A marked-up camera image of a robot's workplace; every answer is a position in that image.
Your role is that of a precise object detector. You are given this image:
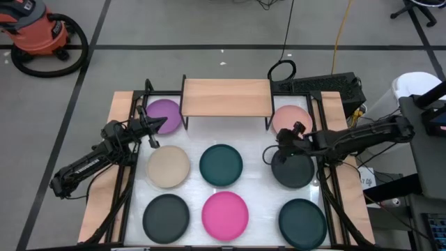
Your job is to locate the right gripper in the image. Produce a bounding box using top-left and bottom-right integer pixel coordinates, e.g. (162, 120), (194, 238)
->
(277, 121), (313, 165)

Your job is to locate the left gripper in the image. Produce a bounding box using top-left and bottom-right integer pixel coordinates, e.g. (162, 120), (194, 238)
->
(130, 105), (169, 149)

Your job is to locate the peach plate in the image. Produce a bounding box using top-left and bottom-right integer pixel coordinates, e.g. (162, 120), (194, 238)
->
(271, 105), (314, 135)

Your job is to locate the purple plate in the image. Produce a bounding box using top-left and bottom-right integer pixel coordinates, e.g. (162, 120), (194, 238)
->
(145, 98), (183, 135)

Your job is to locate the dark grey plate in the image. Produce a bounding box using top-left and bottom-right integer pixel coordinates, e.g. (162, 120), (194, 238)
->
(142, 193), (191, 245)
(270, 149), (316, 190)

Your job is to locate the beige plate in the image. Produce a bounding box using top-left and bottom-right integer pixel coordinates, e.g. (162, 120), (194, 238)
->
(146, 145), (191, 190)

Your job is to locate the dark teal plate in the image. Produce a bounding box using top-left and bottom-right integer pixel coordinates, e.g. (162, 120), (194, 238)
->
(278, 198), (328, 251)
(199, 144), (244, 188)

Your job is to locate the magenta plate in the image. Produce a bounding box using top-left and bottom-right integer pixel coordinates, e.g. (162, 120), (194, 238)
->
(201, 190), (249, 242)

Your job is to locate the wooden shelf with black legs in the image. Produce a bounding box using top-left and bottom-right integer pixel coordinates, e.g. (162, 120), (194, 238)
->
(178, 74), (275, 132)

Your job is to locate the black computer case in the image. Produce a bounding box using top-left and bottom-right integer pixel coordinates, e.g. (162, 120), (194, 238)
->
(271, 72), (367, 119)

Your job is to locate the wooden side board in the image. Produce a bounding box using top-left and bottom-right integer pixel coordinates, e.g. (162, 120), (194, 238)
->
(319, 91), (376, 245)
(78, 91), (135, 244)

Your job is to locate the white paper sheet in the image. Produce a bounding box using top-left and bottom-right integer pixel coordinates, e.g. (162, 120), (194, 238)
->
(358, 166), (378, 190)

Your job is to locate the orange shop vacuum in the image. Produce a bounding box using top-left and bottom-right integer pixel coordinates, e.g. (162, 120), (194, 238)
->
(0, 0), (70, 57)
(10, 13), (90, 78)

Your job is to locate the white bin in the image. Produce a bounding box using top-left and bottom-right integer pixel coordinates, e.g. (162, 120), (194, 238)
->
(390, 71), (446, 102)

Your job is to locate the dark grey side desk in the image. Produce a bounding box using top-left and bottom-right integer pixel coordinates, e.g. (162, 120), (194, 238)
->
(399, 93), (446, 200)

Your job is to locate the black console with blue lights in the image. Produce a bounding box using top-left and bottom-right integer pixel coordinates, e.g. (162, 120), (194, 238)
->
(421, 212), (446, 251)

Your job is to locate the black office chair base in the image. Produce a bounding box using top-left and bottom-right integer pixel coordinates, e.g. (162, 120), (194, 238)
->
(390, 0), (446, 28)

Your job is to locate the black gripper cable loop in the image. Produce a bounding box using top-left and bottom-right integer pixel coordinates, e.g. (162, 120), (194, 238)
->
(261, 144), (280, 166)

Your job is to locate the black table frame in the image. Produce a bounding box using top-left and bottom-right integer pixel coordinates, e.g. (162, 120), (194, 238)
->
(83, 78), (376, 247)

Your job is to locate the yellow floor cable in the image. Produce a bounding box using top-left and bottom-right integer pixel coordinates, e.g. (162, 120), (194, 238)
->
(330, 0), (356, 76)

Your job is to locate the black floor cable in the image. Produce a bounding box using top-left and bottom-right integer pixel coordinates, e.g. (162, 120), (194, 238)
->
(267, 0), (297, 83)

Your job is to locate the black cable tangle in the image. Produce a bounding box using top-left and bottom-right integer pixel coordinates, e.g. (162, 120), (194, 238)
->
(256, 0), (280, 10)

